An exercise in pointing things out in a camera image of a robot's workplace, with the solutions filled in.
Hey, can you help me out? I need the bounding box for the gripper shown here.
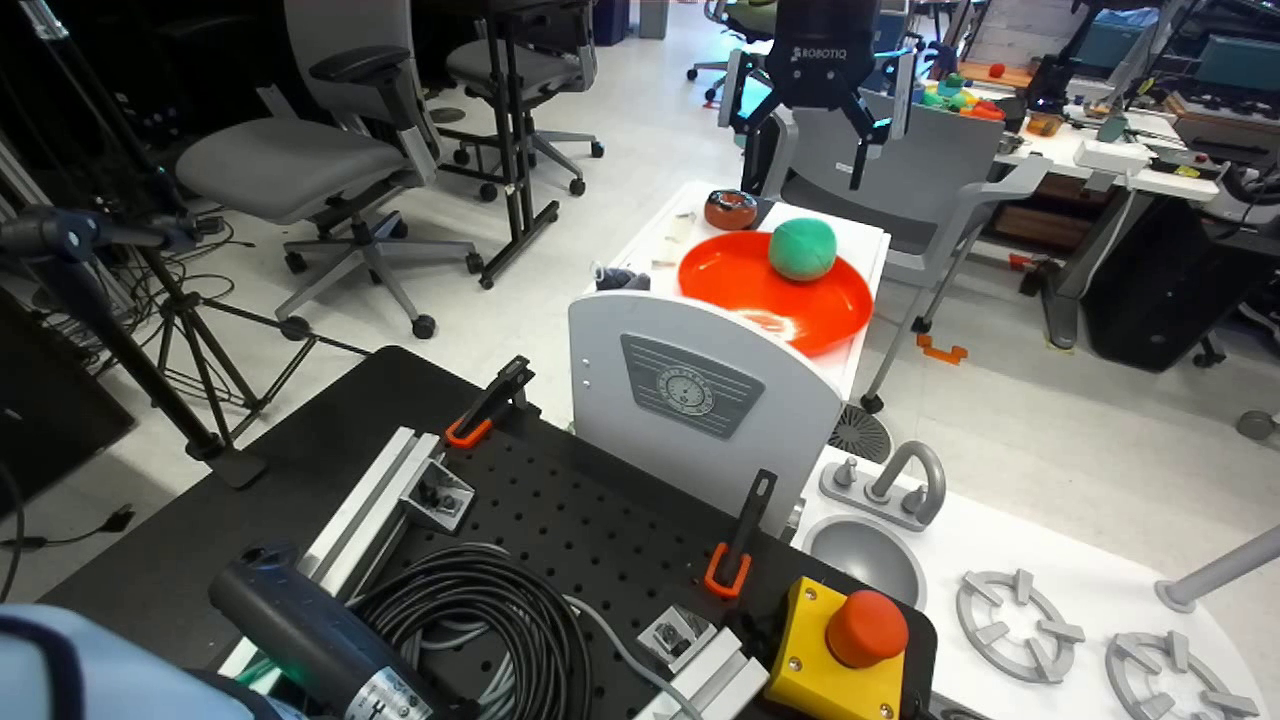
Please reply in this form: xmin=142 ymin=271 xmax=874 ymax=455
xmin=728 ymin=0 xmax=892 ymax=191

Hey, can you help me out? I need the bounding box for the grey toy kitchen burner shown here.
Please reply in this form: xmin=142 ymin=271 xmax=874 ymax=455
xmin=1104 ymin=630 xmax=1262 ymax=720
xmin=955 ymin=569 xmax=1087 ymax=686

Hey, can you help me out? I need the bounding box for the grey toy kitchen rod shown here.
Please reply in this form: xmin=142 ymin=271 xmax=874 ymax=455
xmin=1154 ymin=525 xmax=1280 ymax=614

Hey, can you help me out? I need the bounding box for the heap of colourful toys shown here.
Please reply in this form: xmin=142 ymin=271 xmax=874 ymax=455
xmin=914 ymin=70 xmax=1007 ymax=123

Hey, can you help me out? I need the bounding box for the white desk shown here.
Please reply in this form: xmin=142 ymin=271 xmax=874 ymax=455
xmin=990 ymin=100 xmax=1229 ymax=352

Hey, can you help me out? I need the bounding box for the green office chair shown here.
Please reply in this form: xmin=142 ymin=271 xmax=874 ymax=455
xmin=686 ymin=0 xmax=781 ymax=104

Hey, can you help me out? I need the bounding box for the orange plate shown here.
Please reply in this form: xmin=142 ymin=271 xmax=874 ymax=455
xmin=677 ymin=230 xmax=875 ymax=358

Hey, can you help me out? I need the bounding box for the camera on tripod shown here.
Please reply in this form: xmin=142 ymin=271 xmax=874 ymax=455
xmin=0 ymin=0 xmax=373 ymax=491

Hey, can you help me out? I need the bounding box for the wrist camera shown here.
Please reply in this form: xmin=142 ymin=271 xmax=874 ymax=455
xmin=718 ymin=45 xmax=918 ymax=141

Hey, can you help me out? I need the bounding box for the grey round grate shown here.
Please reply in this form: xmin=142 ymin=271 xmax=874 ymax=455
xmin=827 ymin=402 xmax=893 ymax=464

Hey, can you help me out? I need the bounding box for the grey cable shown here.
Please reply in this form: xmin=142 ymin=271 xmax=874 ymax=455
xmin=560 ymin=594 xmax=706 ymax=720

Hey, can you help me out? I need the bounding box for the grey toy kitchen tap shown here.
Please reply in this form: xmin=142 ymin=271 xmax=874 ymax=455
xmin=819 ymin=440 xmax=947 ymax=532

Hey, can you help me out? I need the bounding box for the grey chair with armrests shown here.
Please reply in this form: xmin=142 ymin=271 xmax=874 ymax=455
xmin=742 ymin=92 xmax=1057 ymax=416

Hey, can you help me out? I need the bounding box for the black computer tower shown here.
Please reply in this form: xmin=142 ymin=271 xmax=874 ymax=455
xmin=1080 ymin=193 xmax=1229 ymax=374

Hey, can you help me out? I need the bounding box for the white toy kitchen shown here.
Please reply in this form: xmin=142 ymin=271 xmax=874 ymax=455
xmin=567 ymin=180 xmax=1280 ymax=720

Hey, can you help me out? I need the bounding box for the aluminium rail with bracket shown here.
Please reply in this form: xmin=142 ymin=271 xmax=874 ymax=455
xmin=294 ymin=426 xmax=477 ymax=601
xmin=634 ymin=604 xmax=772 ymax=720

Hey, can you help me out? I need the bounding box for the orange bracket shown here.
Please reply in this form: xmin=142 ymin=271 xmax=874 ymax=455
xmin=915 ymin=332 xmax=970 ymax=366

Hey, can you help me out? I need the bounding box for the coil of black cable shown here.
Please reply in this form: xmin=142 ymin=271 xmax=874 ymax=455
xmin=350 ymin=542 xmax=593 ymax=720

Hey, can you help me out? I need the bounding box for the brown round bowl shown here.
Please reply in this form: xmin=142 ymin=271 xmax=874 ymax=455
xmin=703 ymin=188 xmax=760 ymax=231

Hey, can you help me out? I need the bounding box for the green plushie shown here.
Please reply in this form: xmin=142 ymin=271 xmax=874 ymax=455
xmin=767 ymin=218 xmax=839 ymax=283

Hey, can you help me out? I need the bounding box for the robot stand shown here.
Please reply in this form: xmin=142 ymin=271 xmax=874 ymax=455
xmin=40 ymin=345 xmax=941 ymax=720

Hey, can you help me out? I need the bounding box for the black folding table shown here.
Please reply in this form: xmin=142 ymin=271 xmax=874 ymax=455
xmin=437 ymin=0 xmax=563 ymax=292

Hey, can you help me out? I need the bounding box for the black clamp with orange grip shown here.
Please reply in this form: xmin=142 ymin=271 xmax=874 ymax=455
xmin=444 ymin=355 xmax=537 ymax=449
xmin=702 ymin=469 xmax=779 ymax=600

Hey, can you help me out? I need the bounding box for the yellow box with red button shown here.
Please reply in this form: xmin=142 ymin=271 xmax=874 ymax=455
xmin=764 ymin=576 xmax=912 ymax=720

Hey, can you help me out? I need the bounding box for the grey toy kitchen sink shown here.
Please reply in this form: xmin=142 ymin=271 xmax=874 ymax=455
xmin=800 ymin=514 xmax=927 ymax=611

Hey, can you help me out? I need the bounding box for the grey office chair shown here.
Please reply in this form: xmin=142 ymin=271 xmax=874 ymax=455
xmin=444 ymin=0 xmax=607 ymax=203
xmin=174 ymin=0 xmax=487 ymax=342

